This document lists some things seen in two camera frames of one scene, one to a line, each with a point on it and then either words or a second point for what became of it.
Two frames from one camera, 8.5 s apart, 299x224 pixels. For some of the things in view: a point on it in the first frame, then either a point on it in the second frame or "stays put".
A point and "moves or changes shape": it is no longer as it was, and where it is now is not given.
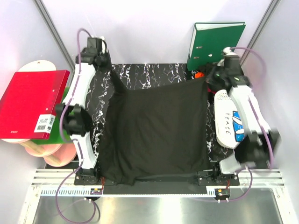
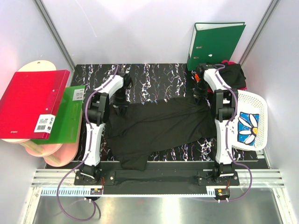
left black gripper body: [108, 64] → [119, 105]
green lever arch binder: [208, 40] stays put
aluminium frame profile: [249, 177] stays put
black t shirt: [160, 132] moves or changes shape
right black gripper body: [212, 76] → [199, 96]
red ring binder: [28, 108] stays put
